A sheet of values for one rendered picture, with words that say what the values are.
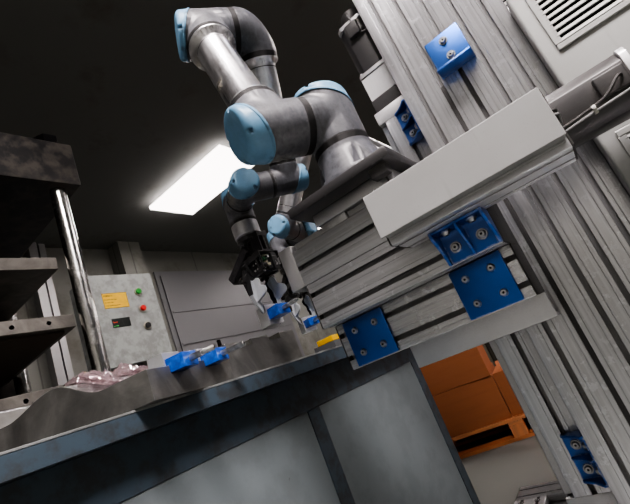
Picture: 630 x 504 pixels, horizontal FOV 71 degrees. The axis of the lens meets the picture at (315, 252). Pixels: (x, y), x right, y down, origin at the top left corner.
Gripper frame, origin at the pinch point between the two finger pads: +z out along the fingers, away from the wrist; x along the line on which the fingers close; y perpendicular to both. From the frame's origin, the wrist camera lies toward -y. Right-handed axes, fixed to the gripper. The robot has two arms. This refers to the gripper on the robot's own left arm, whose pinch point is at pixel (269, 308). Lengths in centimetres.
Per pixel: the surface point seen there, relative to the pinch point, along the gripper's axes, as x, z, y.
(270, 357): -2.1, 11.9, -3.5
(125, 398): -44.5, 13.7, 6.3
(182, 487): -36.1, 30.9, 1.1
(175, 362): -36.3, 10.5, 10.4
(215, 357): -25.8, 10.8, 7.5
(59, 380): 77, -82, -392
